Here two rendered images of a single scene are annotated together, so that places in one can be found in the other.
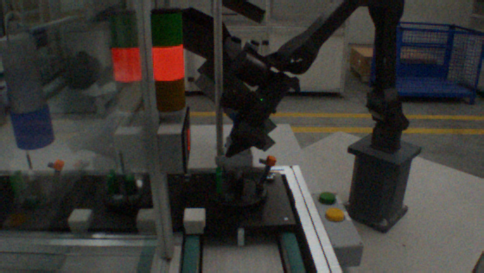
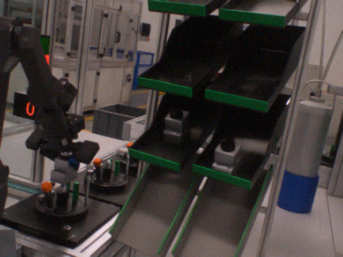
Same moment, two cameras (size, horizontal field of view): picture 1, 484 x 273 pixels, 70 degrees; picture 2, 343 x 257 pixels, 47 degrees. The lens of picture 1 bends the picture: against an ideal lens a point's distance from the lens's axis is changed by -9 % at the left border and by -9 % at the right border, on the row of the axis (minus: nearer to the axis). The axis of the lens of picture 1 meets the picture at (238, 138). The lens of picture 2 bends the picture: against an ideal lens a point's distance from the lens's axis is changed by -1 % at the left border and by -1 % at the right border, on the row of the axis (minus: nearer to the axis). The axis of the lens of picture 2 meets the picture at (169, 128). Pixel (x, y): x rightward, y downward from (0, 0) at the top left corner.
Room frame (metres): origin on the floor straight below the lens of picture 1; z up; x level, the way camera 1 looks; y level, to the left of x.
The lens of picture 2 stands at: (1.35, -0.84, 1.46)
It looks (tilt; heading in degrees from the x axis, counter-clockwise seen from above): 13 degrees down; 110
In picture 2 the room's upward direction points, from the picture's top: 9 degrees clockwise
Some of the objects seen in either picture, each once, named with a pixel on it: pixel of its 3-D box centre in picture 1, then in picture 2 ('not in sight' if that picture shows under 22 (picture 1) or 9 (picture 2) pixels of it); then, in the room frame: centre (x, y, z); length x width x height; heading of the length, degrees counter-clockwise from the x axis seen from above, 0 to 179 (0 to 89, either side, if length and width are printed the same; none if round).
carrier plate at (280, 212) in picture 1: (238, 199); (60, 213); (0.77, 0.00, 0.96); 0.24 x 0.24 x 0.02; 3
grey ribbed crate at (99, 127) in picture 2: not in sight; (138, 127); (0.05, 2.02, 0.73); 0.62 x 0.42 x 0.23; 3
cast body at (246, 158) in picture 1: (233, 149); (67, 166); (0.77, 0.01, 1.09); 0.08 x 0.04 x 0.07; 93
